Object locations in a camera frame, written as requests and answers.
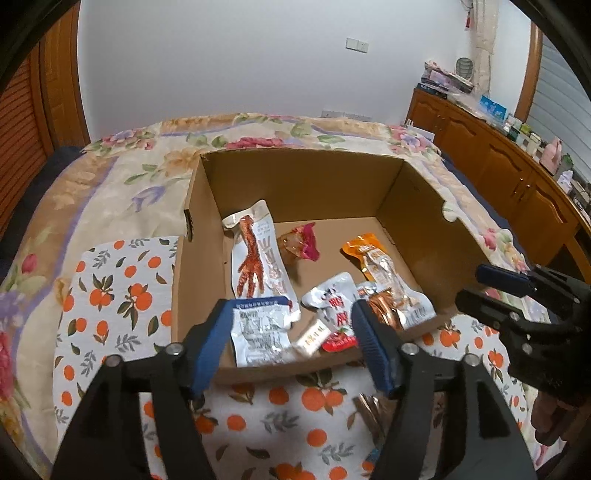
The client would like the brown stick snack packet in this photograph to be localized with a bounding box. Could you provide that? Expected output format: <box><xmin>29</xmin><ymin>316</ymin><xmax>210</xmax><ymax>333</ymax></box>
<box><xmin>353</xmin><ymin>393</ymin><xmax>387</xmax><ymax>448</ymax></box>

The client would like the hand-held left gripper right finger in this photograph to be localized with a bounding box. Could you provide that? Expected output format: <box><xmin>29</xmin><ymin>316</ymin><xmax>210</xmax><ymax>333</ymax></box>
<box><xmin>351</xmin><ymin>300</ymin><xmax>539</xmax><ymax>480</ymax></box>

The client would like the small beige snack packet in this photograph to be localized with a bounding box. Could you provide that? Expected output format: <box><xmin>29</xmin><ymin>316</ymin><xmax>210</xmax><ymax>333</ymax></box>
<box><xmin>295</xmin><ymin>322</ymin><xmax>329</xmax><ymax>356</ymax></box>

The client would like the white and red snack packet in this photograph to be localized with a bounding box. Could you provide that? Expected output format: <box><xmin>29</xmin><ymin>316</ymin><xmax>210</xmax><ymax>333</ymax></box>
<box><xmin>301</xmin><ymin>272</ymin><xmax>360</xmax><ymax>353</ymax></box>

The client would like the orange and white snack packet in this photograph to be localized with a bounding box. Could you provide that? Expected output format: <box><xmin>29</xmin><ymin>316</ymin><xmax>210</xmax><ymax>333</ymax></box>
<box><xmin>342</xmin><ymin>232</ymin><xmax>437</xmax><ymax>329</ymax></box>

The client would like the brown cardboard box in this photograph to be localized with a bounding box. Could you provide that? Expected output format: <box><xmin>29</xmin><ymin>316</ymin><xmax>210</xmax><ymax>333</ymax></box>
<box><xmin>173</xmin><ymin>148</ymin><xmax>485</xmax><ymax>386</ymax></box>

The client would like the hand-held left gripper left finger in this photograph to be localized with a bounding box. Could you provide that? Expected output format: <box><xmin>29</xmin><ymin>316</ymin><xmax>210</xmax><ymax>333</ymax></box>
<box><xmin>51</xmin><ymin>299</ymin><xmax>234</xmax><ymax>480</ymax></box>

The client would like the wooden cabinet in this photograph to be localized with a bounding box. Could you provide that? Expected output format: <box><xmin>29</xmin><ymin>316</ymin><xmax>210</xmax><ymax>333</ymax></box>
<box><xmin>406</xmin><ymin>88</ymin><xmax>591</xmax><ymax>282</ymax></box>

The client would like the clear packet of brown snacks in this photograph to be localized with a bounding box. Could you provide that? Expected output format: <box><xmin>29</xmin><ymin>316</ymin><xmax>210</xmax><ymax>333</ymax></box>
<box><xmin>355</xmin><ymin>282</ymin><xmax>404</xmax><ymax>330</ymax></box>

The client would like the blue packet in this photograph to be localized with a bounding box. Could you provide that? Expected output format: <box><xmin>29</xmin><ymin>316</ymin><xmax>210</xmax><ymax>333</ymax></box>
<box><xmin>479</xmin><ymin>95</ymin><xmax>509</xmax><ymax>119</ymax></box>

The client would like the white orange-print cloth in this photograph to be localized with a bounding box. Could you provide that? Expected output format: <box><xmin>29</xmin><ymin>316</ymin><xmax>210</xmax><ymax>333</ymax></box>
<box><xmin>53</xmin><ymin>235</ymin><xmax>532</xmax><ymax>480</ymax></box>

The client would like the pink bottle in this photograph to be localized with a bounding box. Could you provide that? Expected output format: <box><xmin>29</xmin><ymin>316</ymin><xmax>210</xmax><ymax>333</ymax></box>
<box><xmin>540</xmin><ymin>137</ymin><xmax>563</xmax><ymax>169</ymax></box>

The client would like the person's right hand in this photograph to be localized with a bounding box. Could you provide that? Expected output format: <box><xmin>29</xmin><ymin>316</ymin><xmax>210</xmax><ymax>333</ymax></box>
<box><xmin>530</xmin><ymin>392</ymin><xmax>571</xmax><ymax>446</ymax></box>

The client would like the stack of flat boxes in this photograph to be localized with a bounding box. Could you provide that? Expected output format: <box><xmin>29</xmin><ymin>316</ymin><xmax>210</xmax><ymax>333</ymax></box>
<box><xmin>418</xmin><ymin>60</ymin><xmax>476</xmax><ymax>96</ymax></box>

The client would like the white wall socket strip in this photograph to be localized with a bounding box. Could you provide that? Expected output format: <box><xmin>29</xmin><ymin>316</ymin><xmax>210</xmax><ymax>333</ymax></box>
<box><xmin>322</xmin><ymin>109</ymin><xmax>373</xmax><ymax>122</ymax></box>

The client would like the wooden window frame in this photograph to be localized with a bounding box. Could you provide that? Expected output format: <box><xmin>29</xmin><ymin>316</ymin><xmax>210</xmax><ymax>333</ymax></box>
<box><xmin>514</xmin><ymin>21</ymin><xmax>544</xmax><ymax>121</ymax></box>

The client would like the pink candy snack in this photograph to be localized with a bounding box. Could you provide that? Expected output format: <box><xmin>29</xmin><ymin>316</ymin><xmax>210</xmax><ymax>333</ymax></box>
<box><xmin>277</xmin><ymin>222</ymin><xmax>319</xmax><ymax>263</ymax></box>

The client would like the row of small boxes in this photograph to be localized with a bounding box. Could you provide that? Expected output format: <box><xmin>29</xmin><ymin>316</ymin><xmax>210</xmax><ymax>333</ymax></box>
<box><xmin>507</xmin><ymin>116</ymin><xmax>542</xmax><ymax>153</ymax></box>

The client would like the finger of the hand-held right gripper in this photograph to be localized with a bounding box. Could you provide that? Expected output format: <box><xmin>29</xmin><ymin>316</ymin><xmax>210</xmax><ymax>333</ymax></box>
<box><xmin>455</xmin><ymin>288</ymin><xmax>528</xmax><ymax>337</ymax></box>
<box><xmin>475</xmin><ymin>264</ymin><xmax>544</xmax><ymax>298</ymax></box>

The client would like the white lace curtain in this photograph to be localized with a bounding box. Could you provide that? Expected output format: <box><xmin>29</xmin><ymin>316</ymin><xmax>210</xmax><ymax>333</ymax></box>
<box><xmin>471</xmin><ymin>25</ymin><xmax>498</xmax><ymax>93</ymax></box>

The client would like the wooden wardrobe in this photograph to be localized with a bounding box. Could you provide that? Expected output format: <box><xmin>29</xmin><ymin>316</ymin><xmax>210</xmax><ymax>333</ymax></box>
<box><xmin>0</xmin><ymin>0</ymin><xmax>90</xmax><ymax>241</ymax></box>

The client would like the silver white snack packet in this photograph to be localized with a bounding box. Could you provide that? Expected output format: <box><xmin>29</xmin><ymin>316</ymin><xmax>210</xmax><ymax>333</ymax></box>
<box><xmin>229</xmin><ymin>298</ymin><xmax>301</xmax><ymax>368</ymax></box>

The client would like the floral blanket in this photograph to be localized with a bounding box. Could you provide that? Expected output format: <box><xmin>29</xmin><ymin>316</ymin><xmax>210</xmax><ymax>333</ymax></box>
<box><xmin>0</xmin><ymin>113</ymin><xmax>532</xmax><ymax>462</ymax></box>

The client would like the white chicken foot packet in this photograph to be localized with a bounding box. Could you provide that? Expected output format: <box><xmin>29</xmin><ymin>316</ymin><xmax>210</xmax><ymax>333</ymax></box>
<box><xmin>222</xmin><ymin>199</ymin><xmax>302</xmax><ymax>319</ymax></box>

